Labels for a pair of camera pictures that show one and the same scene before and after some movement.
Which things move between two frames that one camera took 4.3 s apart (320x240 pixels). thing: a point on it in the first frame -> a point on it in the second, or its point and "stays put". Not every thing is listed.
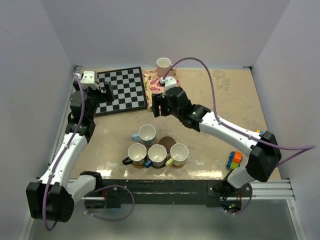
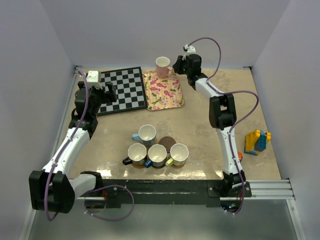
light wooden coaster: [138, 166] stays put
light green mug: [179, 153] stays put
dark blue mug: [157, 154] stays put
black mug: [137, 152] stays put
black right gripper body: [176, 111] -> [188, 71]
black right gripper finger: [156, 99] -> [180, 66]
